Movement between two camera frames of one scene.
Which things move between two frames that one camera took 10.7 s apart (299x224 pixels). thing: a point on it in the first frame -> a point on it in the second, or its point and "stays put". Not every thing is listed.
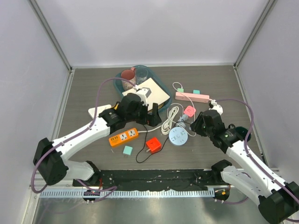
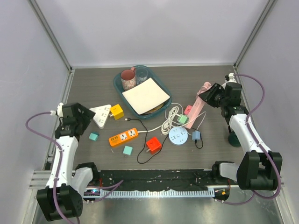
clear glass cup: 141,73 stays put
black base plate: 151,179 stays put
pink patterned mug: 129,74 stays put
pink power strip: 192,96 -> 195,111
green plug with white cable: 181,90 -> 182,119
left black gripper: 151,120 -> 87,115
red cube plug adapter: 153,144 stays put
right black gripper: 199,121 -> 208,96
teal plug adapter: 127,150 stays put
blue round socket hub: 178,136 stays put
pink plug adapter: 189,110 stays put
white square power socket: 99,110 stays put
